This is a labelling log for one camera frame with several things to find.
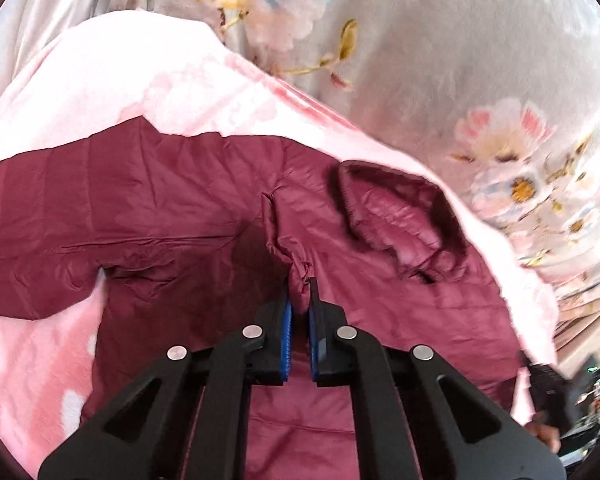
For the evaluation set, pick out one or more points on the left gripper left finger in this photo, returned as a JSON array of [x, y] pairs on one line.
[[186, 417]]

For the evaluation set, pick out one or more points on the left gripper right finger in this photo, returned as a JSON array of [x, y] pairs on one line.
[[415, 416]]

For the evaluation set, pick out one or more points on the maroon puffer jacket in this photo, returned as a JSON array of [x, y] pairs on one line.
[[193, 233]]

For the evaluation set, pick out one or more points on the person's right hand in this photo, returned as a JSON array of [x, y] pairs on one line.
[[548, 435]]

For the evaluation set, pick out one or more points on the grey floral quilt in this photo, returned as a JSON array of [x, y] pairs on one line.
[[500, 98]]

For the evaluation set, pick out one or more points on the pink fleece blanket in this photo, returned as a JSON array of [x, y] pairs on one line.
[[104, 71]]

